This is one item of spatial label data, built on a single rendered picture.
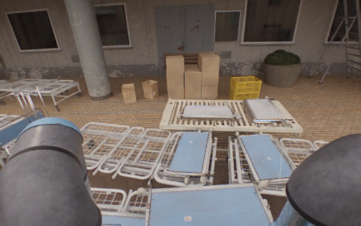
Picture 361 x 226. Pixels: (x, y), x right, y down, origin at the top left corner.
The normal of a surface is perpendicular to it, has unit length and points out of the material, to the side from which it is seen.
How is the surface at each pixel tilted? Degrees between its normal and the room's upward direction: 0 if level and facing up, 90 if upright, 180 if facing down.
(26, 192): 38
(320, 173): 54
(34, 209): 48
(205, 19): 90
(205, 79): 90
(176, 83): 90
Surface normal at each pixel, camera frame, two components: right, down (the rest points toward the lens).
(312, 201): -0.81, -0.03
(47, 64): -0.07, 0.47
